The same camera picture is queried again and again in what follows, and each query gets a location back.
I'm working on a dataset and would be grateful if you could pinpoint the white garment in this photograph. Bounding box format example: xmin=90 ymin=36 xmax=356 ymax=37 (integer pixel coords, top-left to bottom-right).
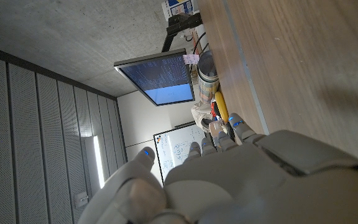
xmin=191 ymin=101 xmax=214 ymax=133

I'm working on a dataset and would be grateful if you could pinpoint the pink sticky note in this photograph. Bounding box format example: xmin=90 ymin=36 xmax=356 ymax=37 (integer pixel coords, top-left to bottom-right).
xmin=182 ymin=54 xmax=200 ymax=65

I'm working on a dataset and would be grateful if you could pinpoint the black monitor cable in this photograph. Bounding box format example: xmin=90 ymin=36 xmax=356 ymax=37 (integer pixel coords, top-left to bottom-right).
xmin=192 ymin=32 xmax=210 ymax=56

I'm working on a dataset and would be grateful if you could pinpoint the white canister blue label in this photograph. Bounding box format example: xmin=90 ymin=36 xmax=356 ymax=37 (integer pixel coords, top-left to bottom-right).
xmin=161 ymin=0 xmax=200 ymax=21

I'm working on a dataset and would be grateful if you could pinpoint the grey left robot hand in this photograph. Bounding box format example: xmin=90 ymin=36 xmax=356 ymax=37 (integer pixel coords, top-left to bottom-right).
xmin=77 ymin=111 xmax=358 ymax=224

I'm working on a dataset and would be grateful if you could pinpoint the beige cup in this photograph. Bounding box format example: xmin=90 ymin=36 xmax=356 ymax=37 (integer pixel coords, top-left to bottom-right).
xmin=208 ymin=120 xmax=225 ymax=139

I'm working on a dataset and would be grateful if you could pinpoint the patterned cylindrical tube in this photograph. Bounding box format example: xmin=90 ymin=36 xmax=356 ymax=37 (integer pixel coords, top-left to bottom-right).
xmin=196 ymin=50 xmax=220 ymax=105

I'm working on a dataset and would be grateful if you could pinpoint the whiteboard with black frame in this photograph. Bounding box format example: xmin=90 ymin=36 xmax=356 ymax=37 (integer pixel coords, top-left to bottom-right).
xmin=153 ymin=122 xmax=213 ymax=183

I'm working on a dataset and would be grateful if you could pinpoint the black computer monitor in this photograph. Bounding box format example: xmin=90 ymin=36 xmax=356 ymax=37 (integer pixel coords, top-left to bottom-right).
xmin=113 ymin=48 xmax=196 ymax=107

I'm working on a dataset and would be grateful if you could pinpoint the yellow banana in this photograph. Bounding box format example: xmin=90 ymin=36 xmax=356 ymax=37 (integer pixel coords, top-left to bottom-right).
xmin=214 ymin=91 xmax=229 ymax=124

